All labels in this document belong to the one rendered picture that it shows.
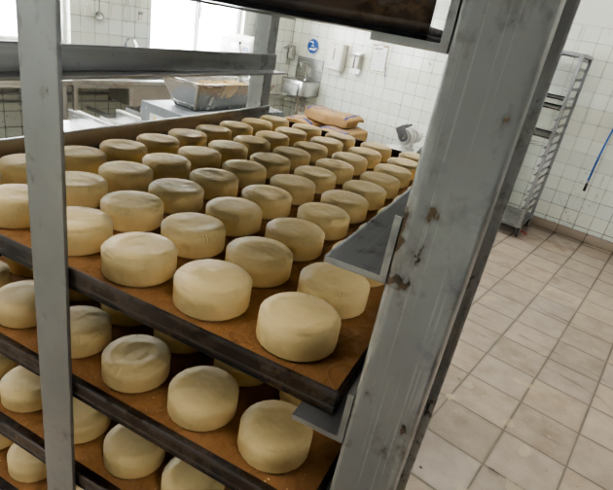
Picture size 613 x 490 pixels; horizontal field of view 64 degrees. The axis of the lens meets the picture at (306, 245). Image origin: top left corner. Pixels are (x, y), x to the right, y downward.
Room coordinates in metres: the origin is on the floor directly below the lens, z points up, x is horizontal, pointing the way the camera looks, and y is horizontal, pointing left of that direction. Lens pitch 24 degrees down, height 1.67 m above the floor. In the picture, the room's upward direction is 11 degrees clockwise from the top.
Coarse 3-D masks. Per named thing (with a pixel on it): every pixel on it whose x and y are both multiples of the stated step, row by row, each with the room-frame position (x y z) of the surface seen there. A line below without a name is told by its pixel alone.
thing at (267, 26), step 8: (264, 16) 0.91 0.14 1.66; (272, 16) 0.91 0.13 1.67; (256, 24) 0.92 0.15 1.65; (264, 24) 0.91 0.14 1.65; (272, 24) 0.91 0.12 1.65; (256, 32) 0.91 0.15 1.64; (264, 32) 0.91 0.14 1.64; (272, 32) 0.92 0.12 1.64; (256, 40) 0.91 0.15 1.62; (264, 40) 0.91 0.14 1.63; (272, 40) 0.92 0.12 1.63; (256, 48) 0.91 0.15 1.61; (264, 48) 0.91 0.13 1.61; (272, 48) 0.92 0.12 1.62; (256, 80) 0.91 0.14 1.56; (264, 80) 0.91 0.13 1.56; (248, 88) 0.92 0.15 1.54; (256, 88) 0.91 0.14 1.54; (264, 88) 0.91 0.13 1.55; (248, 96) 0.92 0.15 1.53; (256, 96) 0.91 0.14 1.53; (264, 96) 0.91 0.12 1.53; (248, 104) 0.91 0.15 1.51; (256, 104) 0.91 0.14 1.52; (264, 104) 0.92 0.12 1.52
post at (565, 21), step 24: (576, 0) 0.74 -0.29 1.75; (552, 48) 0.74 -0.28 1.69; (552, 72) 0.74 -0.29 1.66; (528, 120) 0.74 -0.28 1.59; (528, 144) 0.74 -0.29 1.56; (504, 192) 0.74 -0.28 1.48; (480, 264) 0.74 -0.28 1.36; (456, 336) 0.74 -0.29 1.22; (432, 408) 0.74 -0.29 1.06; (408, 456) 0.74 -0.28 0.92; (408, 480) 0.74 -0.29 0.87
